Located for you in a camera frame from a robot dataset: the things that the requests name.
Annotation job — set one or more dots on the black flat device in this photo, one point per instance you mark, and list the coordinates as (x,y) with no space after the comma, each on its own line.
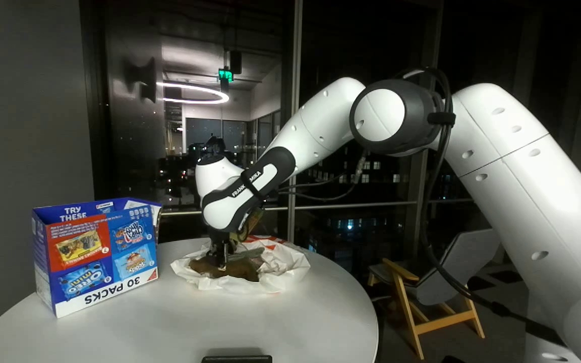
(236,358)

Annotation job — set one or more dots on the wooden folding chair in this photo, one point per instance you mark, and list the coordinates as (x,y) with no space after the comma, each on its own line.
(424,309)

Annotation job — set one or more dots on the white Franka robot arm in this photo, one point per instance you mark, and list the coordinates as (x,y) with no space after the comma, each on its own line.
(505,173)

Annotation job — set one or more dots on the blue snack variety box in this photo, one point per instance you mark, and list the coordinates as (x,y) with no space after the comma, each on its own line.
(95,255)

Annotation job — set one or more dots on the white window frame post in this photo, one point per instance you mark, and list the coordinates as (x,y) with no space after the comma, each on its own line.
(296,121)

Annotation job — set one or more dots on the white window rail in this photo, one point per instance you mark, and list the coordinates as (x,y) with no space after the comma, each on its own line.
(343,205)

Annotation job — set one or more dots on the green exit sign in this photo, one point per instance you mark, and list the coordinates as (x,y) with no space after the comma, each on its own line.
(226,74)

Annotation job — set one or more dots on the grey chair panel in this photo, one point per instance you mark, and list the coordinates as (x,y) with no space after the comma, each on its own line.
(463,265)

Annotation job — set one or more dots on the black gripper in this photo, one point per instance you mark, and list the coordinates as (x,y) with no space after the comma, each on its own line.
(228,237)

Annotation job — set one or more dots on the white red plastic bag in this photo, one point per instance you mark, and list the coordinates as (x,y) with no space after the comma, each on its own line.
(284,265)

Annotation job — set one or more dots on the brown moose toy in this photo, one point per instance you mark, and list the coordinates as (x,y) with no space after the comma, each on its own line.
(240,267)

